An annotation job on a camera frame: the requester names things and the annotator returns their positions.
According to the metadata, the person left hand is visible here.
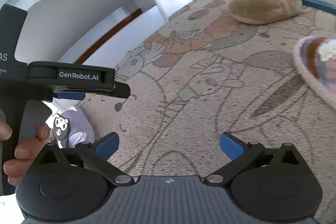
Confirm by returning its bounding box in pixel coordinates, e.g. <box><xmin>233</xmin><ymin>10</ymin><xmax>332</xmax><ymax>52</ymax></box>
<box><xmin>3</xmin><ymin>124</ymin><xmax>51</xmax><ymax>186</ymax></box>

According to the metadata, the brown fluffy animal slipper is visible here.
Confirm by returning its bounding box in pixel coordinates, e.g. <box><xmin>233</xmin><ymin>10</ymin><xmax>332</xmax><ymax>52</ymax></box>
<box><xmin>228</xmin><ymin>0</ymin><xmax>302</xmax><ymax>25</ymax></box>

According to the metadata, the purple Kuromi slipper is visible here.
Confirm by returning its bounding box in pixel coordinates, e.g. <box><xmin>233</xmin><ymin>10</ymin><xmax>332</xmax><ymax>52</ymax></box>
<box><xmin>50</xmin><ymin>106</ymin><xmax>96</xmax><ymax>148</ymax></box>

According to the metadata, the striped knit slipper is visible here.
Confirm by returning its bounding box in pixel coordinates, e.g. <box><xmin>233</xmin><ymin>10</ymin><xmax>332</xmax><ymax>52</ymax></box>
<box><xmin>294</xmin><ymin>36</ymin><xmax>335</xmax><ymax>108</ymax></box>

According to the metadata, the cartoon patterned door mat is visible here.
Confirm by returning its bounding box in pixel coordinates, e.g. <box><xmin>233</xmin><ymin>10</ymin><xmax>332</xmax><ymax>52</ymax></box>
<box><xmin>80</xmin><ymin>0</ymin><xmax>335</xmax><ymax>178</ymax></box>

